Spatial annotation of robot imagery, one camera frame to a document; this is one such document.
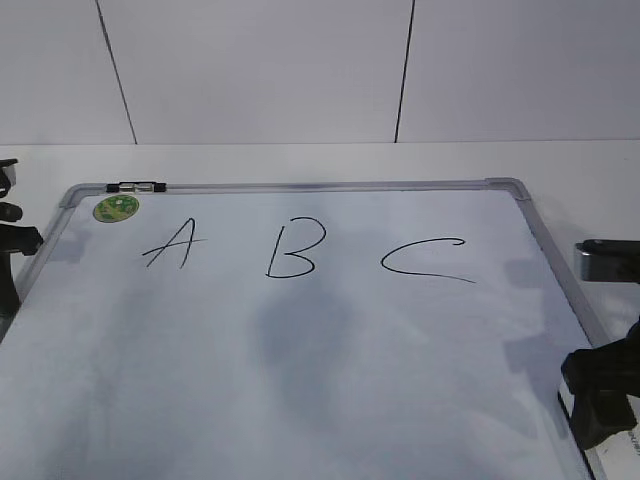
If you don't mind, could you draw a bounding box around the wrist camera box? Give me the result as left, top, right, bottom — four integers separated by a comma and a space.
575, 239, 639, 284
0, 158, 18, 198

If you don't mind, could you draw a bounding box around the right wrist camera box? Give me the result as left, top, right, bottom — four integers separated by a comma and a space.
575, 239, 639, 284

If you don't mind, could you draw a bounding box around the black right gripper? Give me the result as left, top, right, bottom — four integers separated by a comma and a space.
561, 322, 639, 450

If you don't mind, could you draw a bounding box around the round green magnet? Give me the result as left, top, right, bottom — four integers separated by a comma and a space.
93, 195, 140, 223

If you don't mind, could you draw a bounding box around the white whiteboard eraser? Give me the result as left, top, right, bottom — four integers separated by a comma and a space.
557, 382, 639, 480

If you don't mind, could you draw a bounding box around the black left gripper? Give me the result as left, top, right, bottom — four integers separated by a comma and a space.
0, 202, 43, 316

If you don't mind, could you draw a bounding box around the white board with grey frame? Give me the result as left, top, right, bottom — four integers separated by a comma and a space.
1, 178, 607, 479

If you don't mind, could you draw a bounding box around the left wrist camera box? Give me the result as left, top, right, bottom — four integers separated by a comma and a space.
0, 158, 18, 198

